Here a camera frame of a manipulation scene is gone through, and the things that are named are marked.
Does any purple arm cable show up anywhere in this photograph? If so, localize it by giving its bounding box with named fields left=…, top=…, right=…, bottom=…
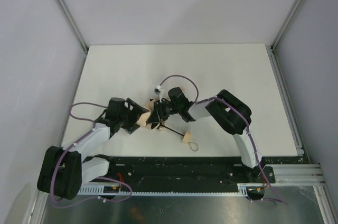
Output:
left=159, top=74, right=288, bottom=206
left=50, top=102, right=109, bottom=206

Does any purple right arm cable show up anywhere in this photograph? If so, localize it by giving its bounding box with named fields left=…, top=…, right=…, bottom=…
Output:
left=159, top=74, right=288, bottom=206

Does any left aluminium frame post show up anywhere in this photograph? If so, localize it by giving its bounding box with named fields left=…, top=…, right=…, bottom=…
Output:
left=39, top=0, right=89, bottom=55

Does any aluminium extrusion bracket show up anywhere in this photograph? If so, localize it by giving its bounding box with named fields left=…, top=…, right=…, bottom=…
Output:
left=271, top=164, right=325, bottom=186

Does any beige and black folding umbrella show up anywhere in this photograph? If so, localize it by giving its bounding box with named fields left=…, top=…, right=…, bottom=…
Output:
left=137, top=98, right=200, bottom=152

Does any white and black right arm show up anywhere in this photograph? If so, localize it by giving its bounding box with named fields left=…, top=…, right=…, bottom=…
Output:
left=146, top=87, right=262, bottom=169

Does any grey slotted cable duct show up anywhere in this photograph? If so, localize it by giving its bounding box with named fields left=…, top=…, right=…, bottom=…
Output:
left=78, top=183, right=265, bottom=198

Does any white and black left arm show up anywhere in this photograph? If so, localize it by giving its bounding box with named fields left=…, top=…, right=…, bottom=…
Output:
left=37, top=98, right=150, bottom=200

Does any right aluminium frame post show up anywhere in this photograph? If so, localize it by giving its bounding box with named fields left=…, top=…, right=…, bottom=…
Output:
left=270, top=0, right=306, bottom=50

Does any aluminium frame post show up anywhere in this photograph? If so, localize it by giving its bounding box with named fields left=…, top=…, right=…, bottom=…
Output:
left=270, top=0, right=306, bottom=50
left=39, top=0, right=89, bottom=55

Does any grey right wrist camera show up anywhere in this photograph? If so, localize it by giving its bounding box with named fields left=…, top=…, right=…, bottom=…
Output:
left=154, top=85, right=165, bottom=102

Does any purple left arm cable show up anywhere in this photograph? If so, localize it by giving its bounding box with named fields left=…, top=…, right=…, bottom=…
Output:
left=50, top=102, right=109, bottom=206

